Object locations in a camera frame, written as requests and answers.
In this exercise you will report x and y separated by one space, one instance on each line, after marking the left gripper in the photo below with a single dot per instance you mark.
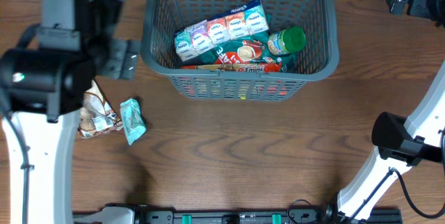
113 49

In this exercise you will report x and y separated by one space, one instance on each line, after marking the beige snack pouch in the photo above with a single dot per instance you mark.
97 117

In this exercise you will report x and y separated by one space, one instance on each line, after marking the small teal packet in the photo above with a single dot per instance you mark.
134 126

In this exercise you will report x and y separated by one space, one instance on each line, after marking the green coffee bag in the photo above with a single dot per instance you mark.
248 49

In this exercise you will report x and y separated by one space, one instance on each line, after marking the Kleenex tissue pack strip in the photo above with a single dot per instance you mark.
240 22

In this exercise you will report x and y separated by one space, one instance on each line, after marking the green lidded jar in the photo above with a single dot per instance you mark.
287 41

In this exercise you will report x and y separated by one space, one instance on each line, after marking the orange spaghetti pack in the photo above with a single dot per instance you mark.
237 67

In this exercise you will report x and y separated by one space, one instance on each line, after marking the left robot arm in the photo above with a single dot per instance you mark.
43 81

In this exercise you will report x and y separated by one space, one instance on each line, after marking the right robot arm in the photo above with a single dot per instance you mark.
399 143

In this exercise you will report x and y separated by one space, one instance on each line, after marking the grey plastic basket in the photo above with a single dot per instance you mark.
317 61

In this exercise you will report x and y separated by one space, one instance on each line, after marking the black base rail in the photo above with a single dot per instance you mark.
142 214

